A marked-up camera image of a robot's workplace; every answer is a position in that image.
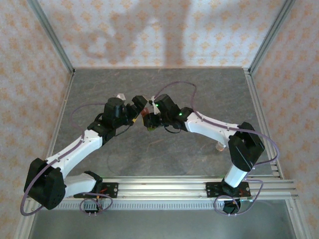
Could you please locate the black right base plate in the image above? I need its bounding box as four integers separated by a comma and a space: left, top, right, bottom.
206, 181, 251, 199

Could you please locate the aluminium frame leg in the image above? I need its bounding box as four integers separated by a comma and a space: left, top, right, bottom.
285, 199, 307, 239
14, 199, 38, 239

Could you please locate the aluminium frame post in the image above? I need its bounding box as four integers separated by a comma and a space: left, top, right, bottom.
26, 0, 76, 75
248, 0, 297, 75

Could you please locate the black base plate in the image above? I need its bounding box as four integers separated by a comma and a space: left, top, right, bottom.
74, 182, 119, 199
206, 181, 251, 199

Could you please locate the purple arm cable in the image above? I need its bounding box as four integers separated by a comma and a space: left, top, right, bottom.
20, 101, 113, 217
152, 82, 279, 217

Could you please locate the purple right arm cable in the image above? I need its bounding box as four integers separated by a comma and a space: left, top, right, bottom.
152, 82, 279, 217

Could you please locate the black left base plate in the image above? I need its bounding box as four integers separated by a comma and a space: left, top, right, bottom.
74, 182, 119, 199

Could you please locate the thin black right gripper cable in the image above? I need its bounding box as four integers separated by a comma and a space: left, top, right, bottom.
164, 124, 183, 134

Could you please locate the thin black left gripper cable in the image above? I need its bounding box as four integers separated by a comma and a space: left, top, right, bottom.
114, 123, 133, 137

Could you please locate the aluminium cross rail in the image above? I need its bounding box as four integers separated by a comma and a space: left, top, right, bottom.
26, 175, 299, 201

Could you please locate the slotted grey cable duct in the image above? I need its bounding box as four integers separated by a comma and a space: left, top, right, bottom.
36, 201, 287, 211

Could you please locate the aluminium table side rail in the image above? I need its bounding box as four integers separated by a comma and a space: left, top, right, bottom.
244, 68, 285, 180
39, 71, 76, 180

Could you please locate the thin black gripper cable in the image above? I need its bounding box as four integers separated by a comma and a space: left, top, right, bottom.
164, 124, 183, 134
114, 123, 133, 137

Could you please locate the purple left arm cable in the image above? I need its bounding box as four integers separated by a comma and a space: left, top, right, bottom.
20, 101, 113, 217

